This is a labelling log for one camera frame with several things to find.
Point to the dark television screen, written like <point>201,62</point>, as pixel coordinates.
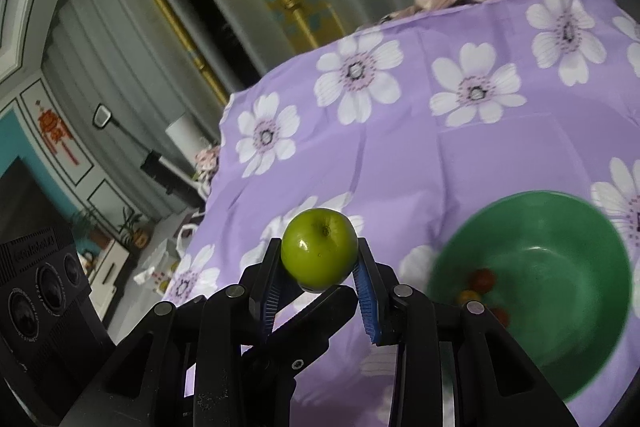
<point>27,197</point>

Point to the red wall ornament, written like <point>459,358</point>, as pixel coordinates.
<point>56,134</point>

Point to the black device on stand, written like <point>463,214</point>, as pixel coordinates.
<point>162,172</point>

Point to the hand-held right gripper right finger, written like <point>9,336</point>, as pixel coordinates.
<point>369,307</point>

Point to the potted plant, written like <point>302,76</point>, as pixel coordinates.
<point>127,224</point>

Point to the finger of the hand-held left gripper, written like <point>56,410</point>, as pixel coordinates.
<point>310,332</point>

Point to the orange round fruit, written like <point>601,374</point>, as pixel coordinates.
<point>483,278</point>

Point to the pink floral cloth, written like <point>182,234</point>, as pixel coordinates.
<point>207,164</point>

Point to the purple floral bed sheet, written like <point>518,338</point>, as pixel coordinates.
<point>425,147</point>

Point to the green apple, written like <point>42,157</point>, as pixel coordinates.
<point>320,247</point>

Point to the green plastic bowl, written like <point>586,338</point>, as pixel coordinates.
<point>560,267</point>

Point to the yellow round fruit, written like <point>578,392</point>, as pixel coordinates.
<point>468,296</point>

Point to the golden pole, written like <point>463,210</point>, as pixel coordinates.
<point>165,7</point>

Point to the white plastic bag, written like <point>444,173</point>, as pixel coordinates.
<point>160,257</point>

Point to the white paper roll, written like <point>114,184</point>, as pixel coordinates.
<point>182,137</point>

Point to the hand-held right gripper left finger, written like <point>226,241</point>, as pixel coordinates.
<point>270,297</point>

